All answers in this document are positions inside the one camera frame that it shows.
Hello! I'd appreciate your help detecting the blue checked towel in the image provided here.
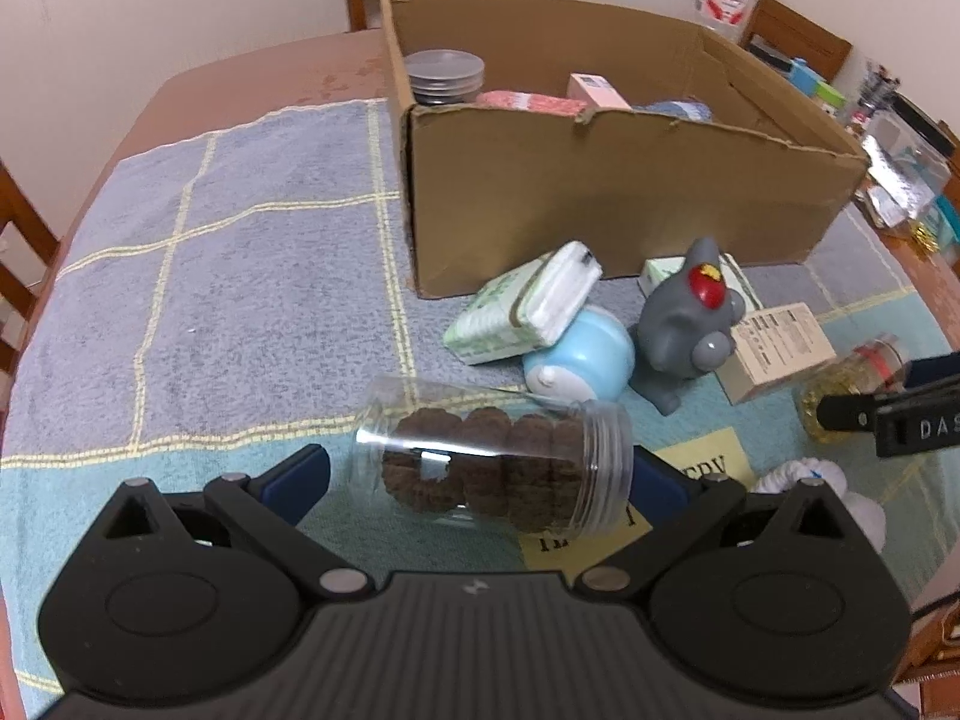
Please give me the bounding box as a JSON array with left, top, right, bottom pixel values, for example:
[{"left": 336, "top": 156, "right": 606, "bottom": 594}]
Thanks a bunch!
[{"left": 0, "top": 97, "right": 960, "bottom": 698}]

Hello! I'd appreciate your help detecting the pink carton box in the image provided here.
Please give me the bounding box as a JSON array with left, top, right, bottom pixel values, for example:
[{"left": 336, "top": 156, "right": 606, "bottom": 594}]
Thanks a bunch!
[{"left": 568, "top": 73, "right": 631, "bottom": 110}]

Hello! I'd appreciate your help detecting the silver foil pill strip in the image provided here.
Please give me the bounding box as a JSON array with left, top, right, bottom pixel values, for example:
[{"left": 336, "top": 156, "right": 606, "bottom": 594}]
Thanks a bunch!
[{"left": 862, "top": 135, "right": 935, "bottom": 215}]

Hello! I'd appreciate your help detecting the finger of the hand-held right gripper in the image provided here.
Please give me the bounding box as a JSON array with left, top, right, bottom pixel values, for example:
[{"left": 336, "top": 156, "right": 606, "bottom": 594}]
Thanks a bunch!
[
  {"left": 902, "top": 351, "right": 960, "bottom": 391},
  {"left": 817, "top": 373, "right": 960, "bottom": 433}
]

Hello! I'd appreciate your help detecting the banded small tissue pack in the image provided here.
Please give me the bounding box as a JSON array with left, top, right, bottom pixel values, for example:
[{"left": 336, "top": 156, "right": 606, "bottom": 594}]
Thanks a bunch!
[{"left": 442, "top": 241, "right": 603, "bottom": 367}]

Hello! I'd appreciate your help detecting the white sock thin blue stripe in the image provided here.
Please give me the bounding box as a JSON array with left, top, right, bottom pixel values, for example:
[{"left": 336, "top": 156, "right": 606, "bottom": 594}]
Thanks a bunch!
[{"left": 750, "top": 456, "right": 886, "bottom": 548}]

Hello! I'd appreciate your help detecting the blue grey sock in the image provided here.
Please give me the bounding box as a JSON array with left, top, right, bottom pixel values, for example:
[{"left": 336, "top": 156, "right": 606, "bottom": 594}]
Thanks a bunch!
[{"left": 634, "top": 97, "right": 713, "bottom": 124}]

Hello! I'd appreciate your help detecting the light blue round toy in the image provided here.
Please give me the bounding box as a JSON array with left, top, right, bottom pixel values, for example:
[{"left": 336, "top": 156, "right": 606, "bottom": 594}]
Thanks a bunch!
[{"left": 523, "top": 306, "right": 635, "bottom": 400}]

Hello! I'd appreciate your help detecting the small bottle with gold contents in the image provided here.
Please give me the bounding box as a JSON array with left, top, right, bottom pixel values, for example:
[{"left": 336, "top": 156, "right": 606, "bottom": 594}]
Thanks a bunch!
[{"left": 799, "top": 334, "right": 908, "bottom": 443}]

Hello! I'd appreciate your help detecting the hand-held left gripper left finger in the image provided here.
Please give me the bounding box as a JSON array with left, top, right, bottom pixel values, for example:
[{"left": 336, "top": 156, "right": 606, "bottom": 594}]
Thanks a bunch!
[{"left": 101, "top": 444, "right": 376, "bottom": 602}]

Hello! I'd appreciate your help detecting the pink sock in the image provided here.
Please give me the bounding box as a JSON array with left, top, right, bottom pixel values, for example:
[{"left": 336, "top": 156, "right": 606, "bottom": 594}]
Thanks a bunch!
[{"left": 474, "top": 90, "right": 590, "bottom": 118}]

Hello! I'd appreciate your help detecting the large clear jar black lid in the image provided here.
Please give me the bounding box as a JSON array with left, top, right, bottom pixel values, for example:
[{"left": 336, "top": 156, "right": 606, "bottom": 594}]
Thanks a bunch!
[{"left": 855, "top": 94, "right": 960, "bottom": 230}]

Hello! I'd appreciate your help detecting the beige carton box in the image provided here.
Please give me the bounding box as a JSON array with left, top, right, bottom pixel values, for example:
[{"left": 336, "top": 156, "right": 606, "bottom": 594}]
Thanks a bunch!
[{"left": 716, "top": 302, "right": 837, "bottom": 404}]

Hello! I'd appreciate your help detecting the jar with dark contents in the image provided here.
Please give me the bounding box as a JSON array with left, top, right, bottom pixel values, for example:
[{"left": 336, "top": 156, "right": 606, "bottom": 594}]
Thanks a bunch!
[{"left": 405, "top": 50, "right": 486, "bottom": 104}]

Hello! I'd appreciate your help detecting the cardboard box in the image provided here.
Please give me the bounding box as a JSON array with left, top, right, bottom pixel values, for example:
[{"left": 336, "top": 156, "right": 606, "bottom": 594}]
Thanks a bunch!
[{"left": 379, "top": 0, "right": 871, "bottom": 299}]

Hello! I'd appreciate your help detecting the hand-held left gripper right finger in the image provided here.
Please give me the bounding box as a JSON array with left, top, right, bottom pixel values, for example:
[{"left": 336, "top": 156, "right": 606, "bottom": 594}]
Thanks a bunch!
[{"left": 574, "top": 445, "right": 863, "bottom": 602}]

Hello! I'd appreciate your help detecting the clear jar of brown cookies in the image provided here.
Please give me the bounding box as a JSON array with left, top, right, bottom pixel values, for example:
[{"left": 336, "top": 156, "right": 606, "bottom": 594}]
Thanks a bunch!
[{"left": 351, "top": 375, "right": 635, "bottom": 538}]

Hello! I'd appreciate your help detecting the grey toy figure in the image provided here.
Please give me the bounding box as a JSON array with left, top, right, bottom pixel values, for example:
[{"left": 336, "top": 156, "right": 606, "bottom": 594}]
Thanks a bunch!
[{"left": 628, "top": 236, "right": 748, "bottom": 417}]

